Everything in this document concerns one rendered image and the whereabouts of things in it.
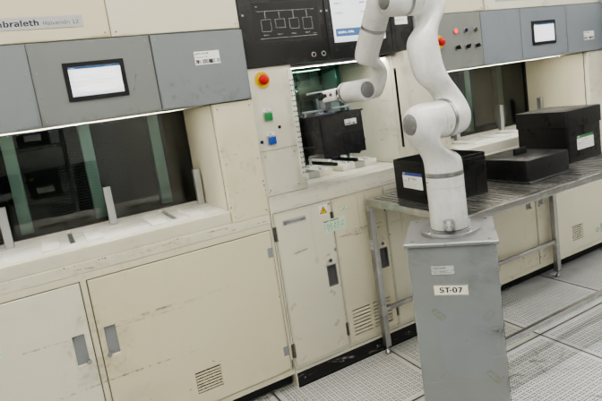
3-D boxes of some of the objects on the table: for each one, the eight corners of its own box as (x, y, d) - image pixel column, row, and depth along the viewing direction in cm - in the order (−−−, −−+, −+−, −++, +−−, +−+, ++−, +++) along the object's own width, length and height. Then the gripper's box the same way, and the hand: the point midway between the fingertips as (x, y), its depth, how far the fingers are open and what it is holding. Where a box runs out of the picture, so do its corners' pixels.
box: (570, 164, 239) (566, 111, 235) (518, 162, 264) (513, 114, 260) (604, 153, 253) (601, 103, 249) (551, 152, 278) (547, 106, 274)
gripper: (361, 81, 206) (337, 85, 222) (327, 86, 198) (305, 89, 215) (363, 99, 207) (339, 102, 223) (329, 105, 200) (307, 107, 216)
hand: (324, 96), depth 217 cm, fingers closed on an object, 3 cm apart
